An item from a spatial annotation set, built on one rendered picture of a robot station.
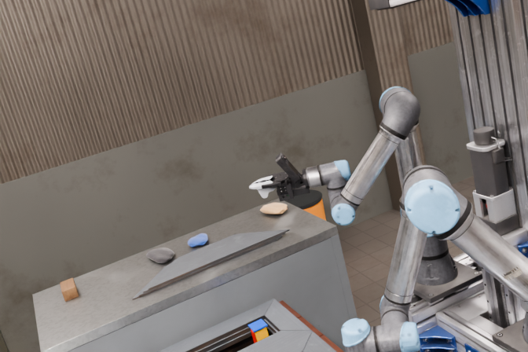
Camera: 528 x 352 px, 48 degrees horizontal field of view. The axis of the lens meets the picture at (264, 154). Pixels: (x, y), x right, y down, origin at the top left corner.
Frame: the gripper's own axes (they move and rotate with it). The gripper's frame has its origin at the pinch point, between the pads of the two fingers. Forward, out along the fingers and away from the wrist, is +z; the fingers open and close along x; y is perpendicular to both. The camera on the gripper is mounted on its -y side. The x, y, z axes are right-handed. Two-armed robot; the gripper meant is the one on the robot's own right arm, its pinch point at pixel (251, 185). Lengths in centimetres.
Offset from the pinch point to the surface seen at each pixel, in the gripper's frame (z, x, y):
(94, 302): 80, 11, 42
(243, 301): 19, 13, 58
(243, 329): 19, -2, 61
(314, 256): -13, 31, 55
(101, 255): 153, 182, 116
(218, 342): 29, -7, 60
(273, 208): 4, 68, 47
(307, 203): -5, 195, 115
